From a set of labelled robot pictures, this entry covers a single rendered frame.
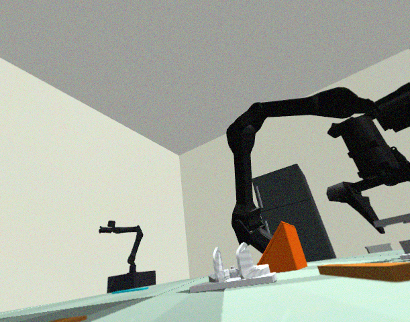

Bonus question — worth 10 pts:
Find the brown flat bar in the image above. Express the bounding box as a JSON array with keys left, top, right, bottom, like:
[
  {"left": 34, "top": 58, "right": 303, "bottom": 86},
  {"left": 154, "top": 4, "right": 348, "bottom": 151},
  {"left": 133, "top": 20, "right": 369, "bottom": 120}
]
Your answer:
[{"left": 318, "top": 262, "right": 410, "bottom": 282}]

